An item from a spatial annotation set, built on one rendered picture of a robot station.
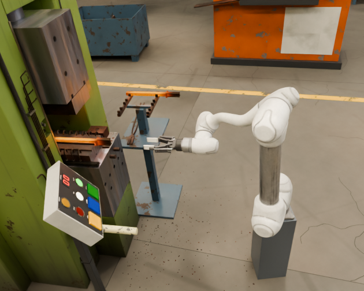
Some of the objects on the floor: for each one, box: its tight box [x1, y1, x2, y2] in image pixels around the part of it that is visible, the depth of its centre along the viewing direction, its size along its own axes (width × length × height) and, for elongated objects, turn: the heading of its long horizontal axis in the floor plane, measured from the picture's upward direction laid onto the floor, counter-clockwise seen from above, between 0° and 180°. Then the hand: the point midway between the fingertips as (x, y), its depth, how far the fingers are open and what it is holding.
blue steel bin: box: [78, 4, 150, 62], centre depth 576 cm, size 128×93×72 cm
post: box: [72, 236, 106, 291], centre depth 190 cm, size 4×4×108 cm
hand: (149, 143), depth 202 cm, fingers open, 7 cm apart
